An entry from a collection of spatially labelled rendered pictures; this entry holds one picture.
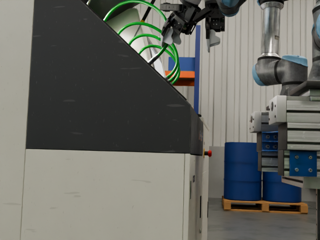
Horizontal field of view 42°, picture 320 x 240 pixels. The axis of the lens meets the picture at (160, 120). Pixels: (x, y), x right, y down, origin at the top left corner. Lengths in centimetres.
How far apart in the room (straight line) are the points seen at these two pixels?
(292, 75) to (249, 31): 669
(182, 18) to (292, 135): 58
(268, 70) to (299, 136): 68
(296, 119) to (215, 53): 704
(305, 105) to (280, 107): 8
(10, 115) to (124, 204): 52
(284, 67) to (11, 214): 132
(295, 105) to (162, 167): 49
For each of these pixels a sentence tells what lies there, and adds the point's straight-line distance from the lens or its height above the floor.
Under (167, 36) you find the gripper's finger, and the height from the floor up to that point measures 123.
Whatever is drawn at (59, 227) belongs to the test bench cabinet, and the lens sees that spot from 149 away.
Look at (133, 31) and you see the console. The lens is 221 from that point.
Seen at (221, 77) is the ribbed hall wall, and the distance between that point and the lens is 834.
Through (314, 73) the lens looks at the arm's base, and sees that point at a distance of 152.
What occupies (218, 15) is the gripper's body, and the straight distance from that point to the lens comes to 177.
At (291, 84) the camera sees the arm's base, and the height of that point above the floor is 112.
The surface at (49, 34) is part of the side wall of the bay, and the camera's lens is 155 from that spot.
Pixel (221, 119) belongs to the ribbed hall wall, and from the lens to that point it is 825.
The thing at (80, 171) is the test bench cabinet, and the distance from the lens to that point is 144.
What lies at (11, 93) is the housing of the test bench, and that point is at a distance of 157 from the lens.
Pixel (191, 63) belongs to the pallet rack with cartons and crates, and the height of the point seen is 238.
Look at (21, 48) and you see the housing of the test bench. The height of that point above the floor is 115.
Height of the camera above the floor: 78
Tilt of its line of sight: 5 degrees up
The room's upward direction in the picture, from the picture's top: 2 degrees clockwise
